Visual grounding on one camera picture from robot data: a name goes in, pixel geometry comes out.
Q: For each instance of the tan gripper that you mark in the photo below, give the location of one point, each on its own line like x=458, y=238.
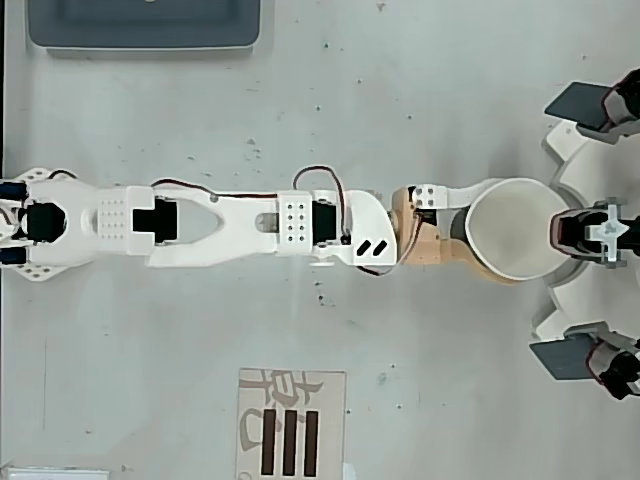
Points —
x=419, y=235

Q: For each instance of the white paper cup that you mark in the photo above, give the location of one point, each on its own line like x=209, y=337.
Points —
x=515, y=227

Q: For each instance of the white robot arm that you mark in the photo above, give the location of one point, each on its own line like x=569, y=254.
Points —
x=235, y=220

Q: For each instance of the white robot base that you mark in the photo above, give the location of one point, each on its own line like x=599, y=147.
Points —
x=47, y=192

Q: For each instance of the black red valve motor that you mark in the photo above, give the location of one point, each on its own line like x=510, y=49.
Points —
x=567, y=231

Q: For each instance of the white gear-shaped valve stand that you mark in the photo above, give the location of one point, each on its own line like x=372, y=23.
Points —
x=595, y=175

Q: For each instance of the dark grey paddle flap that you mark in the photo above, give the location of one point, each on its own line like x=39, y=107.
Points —
x=575, y=106
x=562, y=357

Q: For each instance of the black red paddle motor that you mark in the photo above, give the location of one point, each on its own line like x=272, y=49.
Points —
x=617, y=365
x=622, y=102

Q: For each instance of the paper card with brown bars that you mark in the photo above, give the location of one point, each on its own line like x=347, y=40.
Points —
x=291, y=425

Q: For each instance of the grey plastic tray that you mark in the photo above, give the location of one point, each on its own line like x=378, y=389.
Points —
x=145, y=22

